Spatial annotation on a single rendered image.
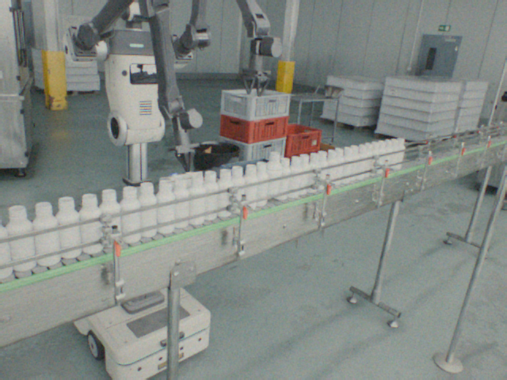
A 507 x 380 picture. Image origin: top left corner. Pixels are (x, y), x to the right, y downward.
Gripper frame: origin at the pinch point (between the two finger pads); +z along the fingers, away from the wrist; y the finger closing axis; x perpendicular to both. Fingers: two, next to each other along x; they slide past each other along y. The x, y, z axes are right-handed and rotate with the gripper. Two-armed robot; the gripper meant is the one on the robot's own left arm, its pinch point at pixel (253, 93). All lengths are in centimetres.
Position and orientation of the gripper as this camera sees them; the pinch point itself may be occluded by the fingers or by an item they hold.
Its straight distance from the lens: 163.9
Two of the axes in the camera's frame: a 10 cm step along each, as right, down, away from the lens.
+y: -6.6, -3.0, 6.9
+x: -7.5, 1.7, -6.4
